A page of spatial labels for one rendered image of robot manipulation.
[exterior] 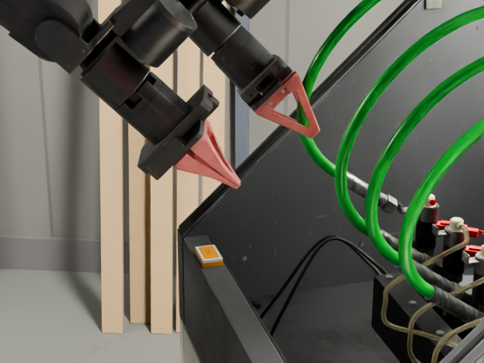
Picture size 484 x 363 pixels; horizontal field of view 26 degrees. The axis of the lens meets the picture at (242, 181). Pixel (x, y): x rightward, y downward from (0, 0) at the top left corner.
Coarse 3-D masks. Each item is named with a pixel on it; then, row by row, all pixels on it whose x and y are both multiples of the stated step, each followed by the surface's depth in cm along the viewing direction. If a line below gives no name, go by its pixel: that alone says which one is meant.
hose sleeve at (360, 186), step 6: (348, 174) 131; (348, 180) 131; (354, 180) 131; (360, 180) 132; (348, 186) 131; (354, 186) 131; (360, 186) 131; (366, 186) 132; (360, 192) 132; (366, 192) 132; (384, 198) 133; (378, 204) 133; (384, 204) 133
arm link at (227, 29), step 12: (204, 0) 124; (216, 0) 124; (228, 0) 123; (192, 12) 124; (204, 12) 123; (216, 12) 123; (228, 12) 124; (240, 12) 124; (204, 24) 123; (216, 24) 123; (228, 24) 123; (240, 24) 125; (192, 36) 124; (204, 36) 123; (216, 36) 123; (228, 36) 123; (204, 48) 125; (216, 48) 124
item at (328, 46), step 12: (372, 0) 123; (360, 12) 123; (348, 24) 123; (336, 36) 124; (324, 48) 124; (312, 60) 125; (324, 60) 124; (312, 72) 124; (312, 84) 125; (300, 108) 126; (300, 120) 126; (312, 144) 128; (312, 156) 129; (324, 156) 129; (324, 168) 129
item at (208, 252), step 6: (204, 246) 156; (210, 246) 156; (204, 252) 155; (210, 252) 155; (216, 252) 155; (198, 258) 155; (210, 258) 153; (204, 264) 152; (210, 264) 153; (216, 264) 153; (222, 264) 153
